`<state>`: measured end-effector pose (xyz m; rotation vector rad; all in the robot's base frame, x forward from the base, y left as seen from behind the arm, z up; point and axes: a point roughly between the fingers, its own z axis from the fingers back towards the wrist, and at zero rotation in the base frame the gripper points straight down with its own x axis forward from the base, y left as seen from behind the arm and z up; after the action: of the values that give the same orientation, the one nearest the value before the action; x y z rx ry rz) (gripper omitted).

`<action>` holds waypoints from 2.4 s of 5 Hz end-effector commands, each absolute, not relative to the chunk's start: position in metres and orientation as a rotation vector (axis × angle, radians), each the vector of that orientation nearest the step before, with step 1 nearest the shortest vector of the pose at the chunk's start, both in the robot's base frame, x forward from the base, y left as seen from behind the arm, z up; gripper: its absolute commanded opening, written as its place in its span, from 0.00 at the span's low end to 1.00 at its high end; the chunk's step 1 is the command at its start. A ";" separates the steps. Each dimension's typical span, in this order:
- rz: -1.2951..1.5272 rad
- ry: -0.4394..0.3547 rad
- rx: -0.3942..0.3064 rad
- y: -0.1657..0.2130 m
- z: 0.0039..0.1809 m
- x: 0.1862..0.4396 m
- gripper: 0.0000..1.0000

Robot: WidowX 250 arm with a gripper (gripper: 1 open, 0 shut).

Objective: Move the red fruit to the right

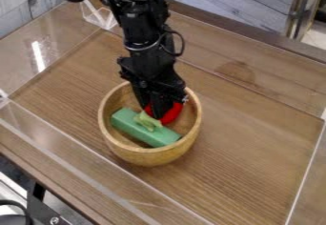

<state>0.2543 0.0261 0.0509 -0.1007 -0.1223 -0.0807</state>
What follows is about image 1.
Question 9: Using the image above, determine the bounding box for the red plush fruit green leaf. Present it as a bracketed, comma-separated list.
[133, 102, 183, 133]

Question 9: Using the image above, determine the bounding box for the black cable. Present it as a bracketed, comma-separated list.
[0, 198, 31, 225]

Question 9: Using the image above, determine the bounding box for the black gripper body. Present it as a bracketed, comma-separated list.
[118, 34, 186, 103]

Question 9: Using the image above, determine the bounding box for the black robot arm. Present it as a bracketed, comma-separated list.
[67, 0, 187, 124]

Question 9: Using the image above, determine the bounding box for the green rectangular block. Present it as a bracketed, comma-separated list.
[110, 108, 182, 148]

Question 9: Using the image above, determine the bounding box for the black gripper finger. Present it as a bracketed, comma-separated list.
[133, 85, 151, 109]
[150, 92, 174, 119]

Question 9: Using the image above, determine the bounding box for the black table frame bracket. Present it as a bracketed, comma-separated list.
[27, 183, 72, 225]

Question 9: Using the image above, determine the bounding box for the wooden bowl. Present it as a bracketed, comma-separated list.
[98, 82, 203, 167]

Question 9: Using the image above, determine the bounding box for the wooden table leg background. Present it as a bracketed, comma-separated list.
[286, 0, 321, 41]

